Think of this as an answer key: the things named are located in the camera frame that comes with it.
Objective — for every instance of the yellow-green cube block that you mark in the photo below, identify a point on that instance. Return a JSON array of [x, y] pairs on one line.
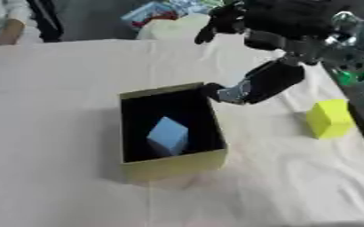
[[329, 118]]

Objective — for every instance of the blue cube block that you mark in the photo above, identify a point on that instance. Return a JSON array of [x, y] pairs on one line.
[[168, 136]]

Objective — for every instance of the white plastic bag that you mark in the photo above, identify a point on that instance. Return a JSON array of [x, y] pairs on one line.
[[175, 28]]

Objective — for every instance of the person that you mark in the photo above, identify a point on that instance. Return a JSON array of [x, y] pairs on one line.
[[6, 20]]

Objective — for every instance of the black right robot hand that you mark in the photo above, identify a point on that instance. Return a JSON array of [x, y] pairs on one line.
[[278, 23]]

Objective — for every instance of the tan cardboard box black inside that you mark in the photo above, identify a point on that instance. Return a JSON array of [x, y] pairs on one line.
[[175, 142]]

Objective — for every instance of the colourful package pile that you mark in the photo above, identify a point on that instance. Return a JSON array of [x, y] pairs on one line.
[[162, 10]]

